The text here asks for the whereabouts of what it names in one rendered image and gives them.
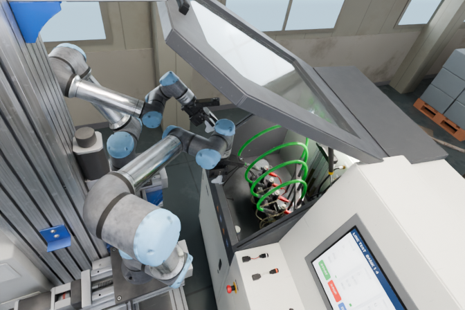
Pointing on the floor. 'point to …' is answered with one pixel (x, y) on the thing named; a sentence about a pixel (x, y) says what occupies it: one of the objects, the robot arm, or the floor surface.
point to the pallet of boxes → (447, 96)
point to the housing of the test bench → (396, 131)
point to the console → (380, 235)
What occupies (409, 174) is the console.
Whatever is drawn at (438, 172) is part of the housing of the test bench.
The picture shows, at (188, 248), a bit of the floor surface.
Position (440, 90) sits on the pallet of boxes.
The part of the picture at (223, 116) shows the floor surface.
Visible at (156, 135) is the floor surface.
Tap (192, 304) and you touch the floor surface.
